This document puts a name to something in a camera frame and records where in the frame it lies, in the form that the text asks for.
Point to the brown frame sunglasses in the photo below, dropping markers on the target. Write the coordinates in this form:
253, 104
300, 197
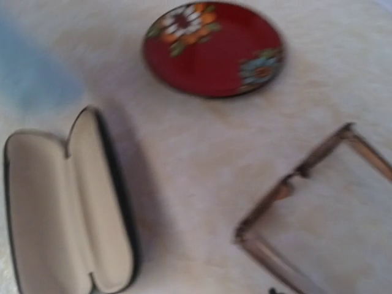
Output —
325, 226

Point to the red floral round case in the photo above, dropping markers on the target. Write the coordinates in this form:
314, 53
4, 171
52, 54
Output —
214, 49

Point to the black hard glasses case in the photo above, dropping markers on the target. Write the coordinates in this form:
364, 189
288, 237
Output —
69, 218

